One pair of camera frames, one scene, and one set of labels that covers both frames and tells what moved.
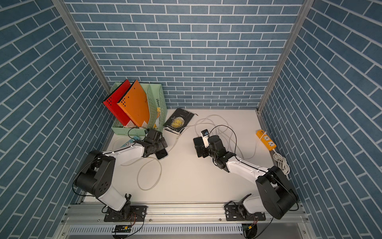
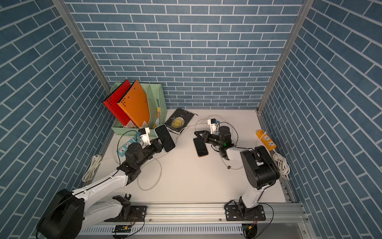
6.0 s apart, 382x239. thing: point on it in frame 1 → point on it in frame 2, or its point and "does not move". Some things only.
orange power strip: (266, 139) does not move
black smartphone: (161, 154) → (164, 137)
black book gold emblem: (179, 121) does not move
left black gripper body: (159, 145) does not move
